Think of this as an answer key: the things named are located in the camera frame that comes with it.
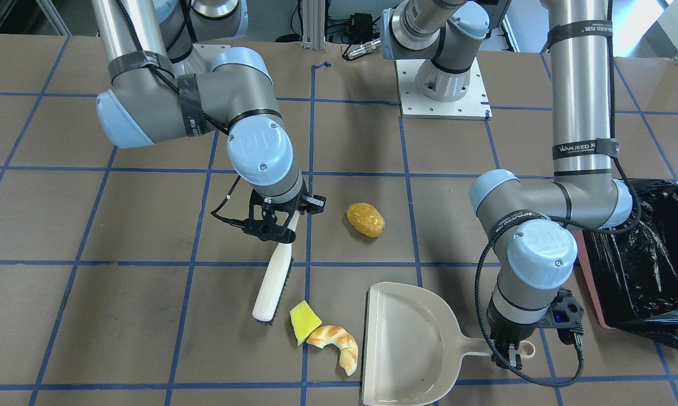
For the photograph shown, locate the twisted bread piece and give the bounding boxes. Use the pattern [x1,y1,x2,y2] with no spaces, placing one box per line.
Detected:
[306,325,359,376]

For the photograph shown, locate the yellow sponge piece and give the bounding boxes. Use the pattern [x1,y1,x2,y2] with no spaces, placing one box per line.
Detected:
[290,301,323,345]

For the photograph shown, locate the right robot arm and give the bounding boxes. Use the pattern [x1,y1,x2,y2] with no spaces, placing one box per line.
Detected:
[93,1,325,242]

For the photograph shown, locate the pink bin with black bag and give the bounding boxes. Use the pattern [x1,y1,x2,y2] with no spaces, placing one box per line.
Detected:
[576,179,678,349]

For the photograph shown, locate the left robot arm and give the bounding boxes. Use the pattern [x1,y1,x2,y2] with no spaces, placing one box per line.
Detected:
[380,1,637,373]

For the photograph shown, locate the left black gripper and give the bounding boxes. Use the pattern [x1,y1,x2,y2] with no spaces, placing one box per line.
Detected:
[487,288,584,370]

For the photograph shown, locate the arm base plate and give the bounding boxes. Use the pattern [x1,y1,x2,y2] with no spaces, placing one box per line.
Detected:
[395,59,493,120]

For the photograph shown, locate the beige plastic dustpan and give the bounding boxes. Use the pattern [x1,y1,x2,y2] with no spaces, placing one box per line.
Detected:
[361,282,536,406]

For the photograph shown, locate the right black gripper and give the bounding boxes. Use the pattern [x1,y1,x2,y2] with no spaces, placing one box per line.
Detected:
[242,188,327,244]

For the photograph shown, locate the round golden bread roll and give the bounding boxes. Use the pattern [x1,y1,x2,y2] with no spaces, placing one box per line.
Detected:
[346,202,386,237]

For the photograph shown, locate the aluminium frame post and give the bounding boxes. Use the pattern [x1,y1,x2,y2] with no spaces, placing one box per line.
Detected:
[301,0,327,53]

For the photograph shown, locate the white hand brush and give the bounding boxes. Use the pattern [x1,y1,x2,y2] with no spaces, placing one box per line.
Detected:
[252,242,293,322]

